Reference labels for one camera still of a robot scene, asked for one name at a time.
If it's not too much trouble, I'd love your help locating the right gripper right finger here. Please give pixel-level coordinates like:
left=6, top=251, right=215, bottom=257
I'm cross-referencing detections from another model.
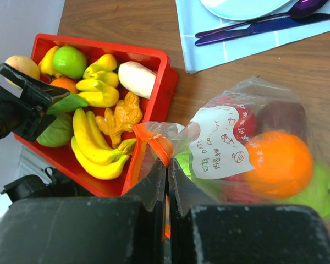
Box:
left=168, top=159, right=330, bottom=263

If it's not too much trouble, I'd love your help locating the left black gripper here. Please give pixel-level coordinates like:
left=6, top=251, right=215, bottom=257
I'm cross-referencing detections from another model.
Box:
left=0, top=63, right=70, bottom=142

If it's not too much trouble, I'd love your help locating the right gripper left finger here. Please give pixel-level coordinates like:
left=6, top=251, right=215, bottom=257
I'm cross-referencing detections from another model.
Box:
left=0, top=161, right=166, bottom=263

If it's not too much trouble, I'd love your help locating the green lime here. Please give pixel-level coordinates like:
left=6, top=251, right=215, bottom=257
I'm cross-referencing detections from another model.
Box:
left=277, top=161, right=330, bottom=220
left=172, top=148, right=226, bottom=203

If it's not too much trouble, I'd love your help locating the white radish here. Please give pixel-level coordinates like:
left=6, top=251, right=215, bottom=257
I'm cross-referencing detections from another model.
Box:
left=118, top=61, right=156, bottom=99

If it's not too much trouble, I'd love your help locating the clear orange zip top bag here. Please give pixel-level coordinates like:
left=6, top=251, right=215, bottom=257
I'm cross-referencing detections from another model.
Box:
left=123, top=77, right=330, bottom=220

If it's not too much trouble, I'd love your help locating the orange fruit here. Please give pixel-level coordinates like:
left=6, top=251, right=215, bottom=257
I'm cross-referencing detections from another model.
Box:
left=243, top=130, right=314, bottom=199

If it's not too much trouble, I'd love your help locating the dark red fruit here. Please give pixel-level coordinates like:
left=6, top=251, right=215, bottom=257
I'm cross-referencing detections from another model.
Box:
left=255, top=101, right=308, bottom=142

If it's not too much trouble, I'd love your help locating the green cucumber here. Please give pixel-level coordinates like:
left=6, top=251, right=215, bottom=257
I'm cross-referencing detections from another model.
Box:
left=47, top=93, right=88, bottom=114

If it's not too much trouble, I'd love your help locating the small yellow pepper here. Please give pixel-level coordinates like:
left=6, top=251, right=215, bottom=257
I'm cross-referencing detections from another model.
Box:
left=38, top=46, right=63, bottom=79

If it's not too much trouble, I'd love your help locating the peach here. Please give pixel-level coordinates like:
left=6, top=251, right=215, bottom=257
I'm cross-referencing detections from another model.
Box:
left=4, top=55, right=40, bottom=80

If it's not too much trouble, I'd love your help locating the large green guava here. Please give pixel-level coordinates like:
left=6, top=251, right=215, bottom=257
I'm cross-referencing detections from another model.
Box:
left=36, top=113, right=74, bottom=147

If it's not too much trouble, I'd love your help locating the green apple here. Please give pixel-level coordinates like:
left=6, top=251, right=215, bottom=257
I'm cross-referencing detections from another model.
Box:
left=52, top=46, right=87, bottom=79

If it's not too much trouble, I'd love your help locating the yellow bell pepper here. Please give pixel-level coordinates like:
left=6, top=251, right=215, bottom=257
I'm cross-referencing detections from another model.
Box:
left=75, top=53, right=119, bottom=108

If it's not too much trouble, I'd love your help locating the red plastic tray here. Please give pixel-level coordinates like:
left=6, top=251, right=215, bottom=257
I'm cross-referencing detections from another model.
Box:
left=15, top=34, right=179, bottom=196

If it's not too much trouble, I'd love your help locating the yellow banana bunch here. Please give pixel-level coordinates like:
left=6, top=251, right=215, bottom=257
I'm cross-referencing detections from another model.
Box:
left=71, top=108, right=136, bottom=180

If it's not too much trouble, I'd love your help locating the orange ginger root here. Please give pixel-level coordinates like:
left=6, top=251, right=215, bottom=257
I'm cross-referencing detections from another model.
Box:
left=95, top=91, right=143, bottom=149

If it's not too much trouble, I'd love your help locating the blue checked cloth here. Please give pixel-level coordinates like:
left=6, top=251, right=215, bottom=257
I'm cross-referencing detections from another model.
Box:
left=176, top=1, right=330, bottom=73

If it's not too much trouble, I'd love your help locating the purple knife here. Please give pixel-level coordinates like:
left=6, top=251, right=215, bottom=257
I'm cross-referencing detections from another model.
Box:
left=195, top=13, right=330, bottom=47

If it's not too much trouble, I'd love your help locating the cream and blue plate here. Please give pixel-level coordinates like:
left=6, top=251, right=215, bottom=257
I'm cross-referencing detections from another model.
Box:
left=200, top=0, right=291, bottom=21

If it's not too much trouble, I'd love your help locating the purple spoon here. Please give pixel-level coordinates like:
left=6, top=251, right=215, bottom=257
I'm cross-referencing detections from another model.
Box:
left=195, top=0, right=328, bottom=38

